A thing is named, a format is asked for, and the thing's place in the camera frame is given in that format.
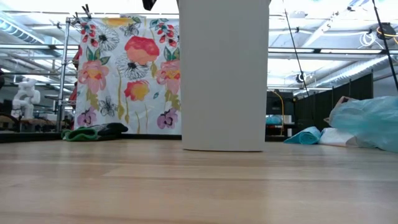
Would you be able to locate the thin black pole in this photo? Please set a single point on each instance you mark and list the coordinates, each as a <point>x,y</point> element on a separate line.
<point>295,51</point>

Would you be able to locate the black partition wall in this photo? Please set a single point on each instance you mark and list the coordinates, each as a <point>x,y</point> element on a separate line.
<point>317,112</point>

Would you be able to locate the white humanoid robot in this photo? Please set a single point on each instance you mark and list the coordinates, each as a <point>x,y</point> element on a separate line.
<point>26,96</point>

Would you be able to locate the black aluminium rig frame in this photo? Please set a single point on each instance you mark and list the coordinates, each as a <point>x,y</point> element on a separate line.
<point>149,137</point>

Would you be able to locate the floral print curtain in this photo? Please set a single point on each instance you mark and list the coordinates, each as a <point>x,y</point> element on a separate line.
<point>102,102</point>

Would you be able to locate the black stand leg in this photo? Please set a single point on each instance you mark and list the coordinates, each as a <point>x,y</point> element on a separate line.
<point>385,43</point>

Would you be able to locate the black glove green cuff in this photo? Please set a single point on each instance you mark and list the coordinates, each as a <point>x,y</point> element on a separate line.
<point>93,132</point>

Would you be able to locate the translucent blue bag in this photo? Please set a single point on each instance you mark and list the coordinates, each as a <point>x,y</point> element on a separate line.
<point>373,121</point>

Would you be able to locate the blue trash bag roll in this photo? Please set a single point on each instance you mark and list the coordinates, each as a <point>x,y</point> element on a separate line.
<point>304,137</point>

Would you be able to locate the black round ceiling device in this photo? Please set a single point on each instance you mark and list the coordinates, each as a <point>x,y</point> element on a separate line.
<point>385,31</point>

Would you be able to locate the white folded plastic bag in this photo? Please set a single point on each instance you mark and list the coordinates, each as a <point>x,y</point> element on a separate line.
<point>335,137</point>

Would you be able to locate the blue bag in background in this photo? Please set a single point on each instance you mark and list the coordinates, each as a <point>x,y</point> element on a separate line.
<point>275,120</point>

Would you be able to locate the white plastic trash bin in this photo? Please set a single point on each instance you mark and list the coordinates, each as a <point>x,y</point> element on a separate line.
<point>224,93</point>

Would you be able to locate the black cabinet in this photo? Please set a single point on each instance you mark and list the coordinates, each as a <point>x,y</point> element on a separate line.
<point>278,105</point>

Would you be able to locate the brown cardboard piece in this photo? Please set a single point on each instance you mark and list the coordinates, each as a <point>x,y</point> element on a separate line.
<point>342,100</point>

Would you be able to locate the black curtain clip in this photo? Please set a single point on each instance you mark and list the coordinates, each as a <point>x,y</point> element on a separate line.
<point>87,12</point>

